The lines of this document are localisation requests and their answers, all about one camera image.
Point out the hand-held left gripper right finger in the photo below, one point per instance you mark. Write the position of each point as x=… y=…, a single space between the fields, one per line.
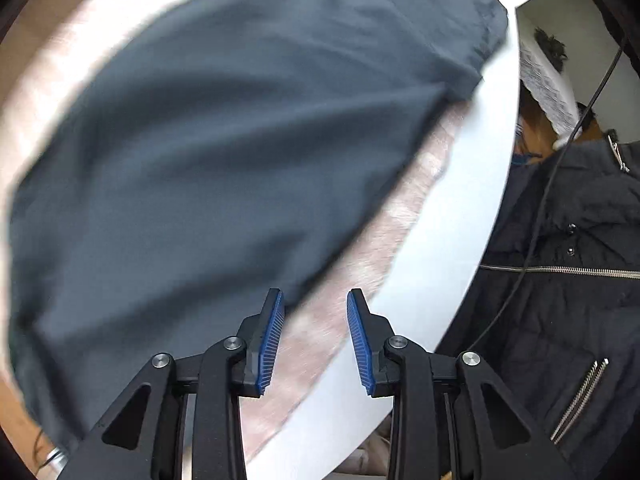
x=360 y=345

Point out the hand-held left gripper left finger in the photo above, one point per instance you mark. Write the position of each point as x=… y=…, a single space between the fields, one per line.
x=270 y=345

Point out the dark grey pants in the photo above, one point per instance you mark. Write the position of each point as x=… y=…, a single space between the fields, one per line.
x=225 y=135

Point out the pink plaid cloth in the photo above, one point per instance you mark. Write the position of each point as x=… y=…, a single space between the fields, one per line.
x=310 y=355

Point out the black quilted jacket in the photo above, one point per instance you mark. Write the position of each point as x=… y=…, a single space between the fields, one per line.
x=575 y=320

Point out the brown wooden furniture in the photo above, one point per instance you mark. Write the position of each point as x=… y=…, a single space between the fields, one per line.
x=535 y=125

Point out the white lace cloth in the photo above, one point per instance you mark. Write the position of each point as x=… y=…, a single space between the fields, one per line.
x=545 y=85

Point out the dark fuzzy object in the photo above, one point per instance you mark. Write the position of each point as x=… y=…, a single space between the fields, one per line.
x=550 y=47

